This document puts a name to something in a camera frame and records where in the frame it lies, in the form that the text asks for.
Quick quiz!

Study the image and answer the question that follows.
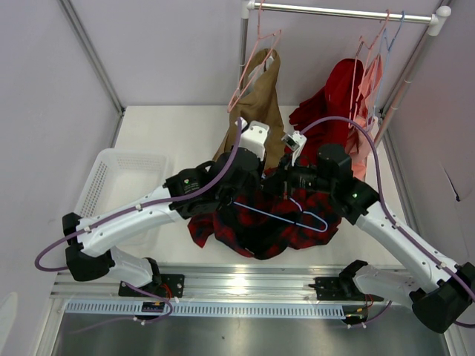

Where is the pink hanger with tan skirt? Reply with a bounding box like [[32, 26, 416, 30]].
[[227, 1, 282, 113]]

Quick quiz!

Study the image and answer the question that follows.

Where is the light blue wire hanger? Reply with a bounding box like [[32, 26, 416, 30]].
[[233, 198, 329, 233]]

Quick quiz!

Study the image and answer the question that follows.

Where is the metal clothes rack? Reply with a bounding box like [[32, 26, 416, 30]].
[[237, 0, 454, 149]]

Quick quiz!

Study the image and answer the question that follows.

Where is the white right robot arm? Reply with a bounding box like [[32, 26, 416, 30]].
[[263, 144, 474, 334]]

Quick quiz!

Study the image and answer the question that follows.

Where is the white slotted cable duct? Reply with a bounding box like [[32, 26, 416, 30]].
[[65, 300, 345, 320]]

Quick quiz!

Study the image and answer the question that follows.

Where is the white perforated plastic basket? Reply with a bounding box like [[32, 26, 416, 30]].
[[72, 148, 170, 245]]

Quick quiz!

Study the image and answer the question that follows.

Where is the red plaid skirt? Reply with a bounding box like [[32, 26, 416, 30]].
[[188, 189, 341, 260]]

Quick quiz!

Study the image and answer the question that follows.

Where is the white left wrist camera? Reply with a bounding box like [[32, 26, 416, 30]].
[[236, 117, 270, 162]]

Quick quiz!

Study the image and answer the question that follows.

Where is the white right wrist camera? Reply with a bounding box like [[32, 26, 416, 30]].
[[281, 131, 307, 166]]

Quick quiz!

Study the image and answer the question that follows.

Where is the blue hanger at right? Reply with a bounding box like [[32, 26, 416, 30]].
[[365, 11, 406, 133]]

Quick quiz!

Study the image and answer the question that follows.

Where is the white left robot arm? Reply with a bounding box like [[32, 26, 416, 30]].
[[63, 148, 266, 297]]

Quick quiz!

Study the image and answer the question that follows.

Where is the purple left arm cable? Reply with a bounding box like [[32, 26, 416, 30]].
[[34, 118, 244, 327]]

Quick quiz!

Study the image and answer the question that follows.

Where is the tan skirt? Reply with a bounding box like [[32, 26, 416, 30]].
[[213, 51, 285, 170]]

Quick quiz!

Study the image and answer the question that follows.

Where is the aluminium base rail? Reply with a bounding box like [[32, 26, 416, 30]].
[[51, 263, 428, 308]]

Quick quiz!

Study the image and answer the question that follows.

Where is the pink garment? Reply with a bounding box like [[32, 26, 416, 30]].
[[343, 55, 384, 181]]

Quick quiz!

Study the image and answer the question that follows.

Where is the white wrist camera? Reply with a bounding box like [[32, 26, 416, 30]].
[[236, 117, 270, 162], [281, 131, 307, 166]]

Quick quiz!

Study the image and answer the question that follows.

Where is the red garment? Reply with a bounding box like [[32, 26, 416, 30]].
[[289, 59, 363, 160]]

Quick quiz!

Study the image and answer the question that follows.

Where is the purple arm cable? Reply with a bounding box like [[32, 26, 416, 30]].
[[34, 118, 244, 327], [300, 116, 475, 329]]

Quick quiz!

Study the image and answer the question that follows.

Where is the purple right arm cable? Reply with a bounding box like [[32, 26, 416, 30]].
[[300, 116, 475, 329]]

